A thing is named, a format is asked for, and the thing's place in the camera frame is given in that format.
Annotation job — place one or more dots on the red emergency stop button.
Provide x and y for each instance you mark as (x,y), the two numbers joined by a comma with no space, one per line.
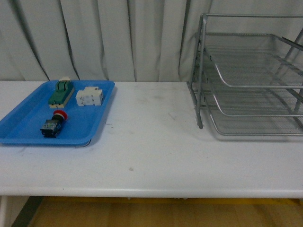
(52,127)

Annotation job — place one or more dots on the silver mesh document rack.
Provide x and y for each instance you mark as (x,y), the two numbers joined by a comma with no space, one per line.
(250,84)

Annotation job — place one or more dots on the white circuit breaker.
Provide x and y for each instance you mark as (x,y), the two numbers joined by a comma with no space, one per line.
(90,96)

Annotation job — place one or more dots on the blue plastic tray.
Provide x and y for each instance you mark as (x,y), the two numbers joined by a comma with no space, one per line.
(22,125)

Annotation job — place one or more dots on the white curtain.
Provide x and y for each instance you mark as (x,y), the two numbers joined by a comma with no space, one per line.
(119,40)

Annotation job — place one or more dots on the green knife switch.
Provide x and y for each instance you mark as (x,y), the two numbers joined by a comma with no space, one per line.
(64,89)

